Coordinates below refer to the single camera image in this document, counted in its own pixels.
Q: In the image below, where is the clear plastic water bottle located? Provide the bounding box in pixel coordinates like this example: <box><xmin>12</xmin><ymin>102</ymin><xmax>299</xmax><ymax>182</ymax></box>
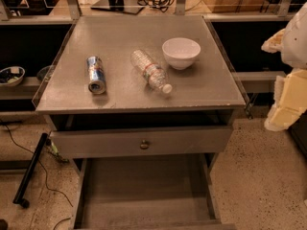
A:
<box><xmin>130</xmin><ymin>50</ymin><xmax>173</xmax><ymax>94</ymax></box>

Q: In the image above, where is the black floor cable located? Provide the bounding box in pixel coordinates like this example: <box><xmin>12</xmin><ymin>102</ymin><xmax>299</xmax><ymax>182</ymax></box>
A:
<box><xmin>0</xmin><ymin>120</ymin><xmax>75</xmax><ymax>230</ymax></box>

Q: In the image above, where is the open grey middle drawer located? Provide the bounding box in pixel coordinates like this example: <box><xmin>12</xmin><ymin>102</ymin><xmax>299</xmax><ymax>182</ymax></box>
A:
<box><xmin>69</xmin><ymin>154</ymin><xmax>237</xmax><ymax>230</ymax></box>

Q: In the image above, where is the grey wooden drawer cabinet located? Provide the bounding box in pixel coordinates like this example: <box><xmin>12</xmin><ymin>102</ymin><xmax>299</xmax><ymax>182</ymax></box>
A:
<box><xmin>32</xmin><ymin>14</ymin><xmax>249</xmax><ymax>174</ymax></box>

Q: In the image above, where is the grey top drawer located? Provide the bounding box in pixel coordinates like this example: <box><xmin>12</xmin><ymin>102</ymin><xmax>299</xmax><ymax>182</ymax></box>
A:
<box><xmin>51</xmin><ymin>126</ymin><xmax>232</xmax><ymax>159</ymax></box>

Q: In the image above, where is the small bowl with items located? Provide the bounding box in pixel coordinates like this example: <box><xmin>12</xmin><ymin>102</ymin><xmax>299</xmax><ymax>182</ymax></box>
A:
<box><xmin>0</xmin><ymin>66</ymin><xmax>25</xmax><ymax>87</ymax></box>

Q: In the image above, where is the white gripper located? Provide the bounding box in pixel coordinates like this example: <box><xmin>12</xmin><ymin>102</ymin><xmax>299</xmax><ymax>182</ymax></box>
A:
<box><xmin>261</xmin><ymin>3</ymin><xmax>307</xmax><ymax>131</ymax></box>

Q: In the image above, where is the blue silver redbull can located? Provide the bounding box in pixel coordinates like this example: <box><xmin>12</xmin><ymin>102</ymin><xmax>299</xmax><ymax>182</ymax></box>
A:
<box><xmin>86</xmin><ymin>56</ymin><xmax>106</xmax><ymax>94</ymax></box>

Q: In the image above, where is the brass drawer knob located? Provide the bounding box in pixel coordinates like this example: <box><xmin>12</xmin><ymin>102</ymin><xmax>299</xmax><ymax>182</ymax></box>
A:
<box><xmin>140</xmin><ymin>140</ymin><xmax>150</xmax><ymax>150</ymax></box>

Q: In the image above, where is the white ceramic bowl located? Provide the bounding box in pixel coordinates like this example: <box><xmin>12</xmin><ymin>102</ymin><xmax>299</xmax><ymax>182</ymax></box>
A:
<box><xmin>162</xmin><ymin>37</ymin><xmax>201</xmax><ymax>70</ymax></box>

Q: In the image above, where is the black monitor stand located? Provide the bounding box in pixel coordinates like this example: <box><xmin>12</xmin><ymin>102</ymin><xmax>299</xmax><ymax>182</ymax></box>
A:
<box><xmin>90</xmin><ymin>0</ymin><xmax>144</xmax><ymax>15</ymax></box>

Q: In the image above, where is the black bar on floor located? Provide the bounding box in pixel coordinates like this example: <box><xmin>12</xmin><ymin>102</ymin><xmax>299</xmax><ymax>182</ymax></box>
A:
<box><xmin>12</xmin><ymin>133</ymin><xmax>48</xmax><ymax>209</ymax></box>

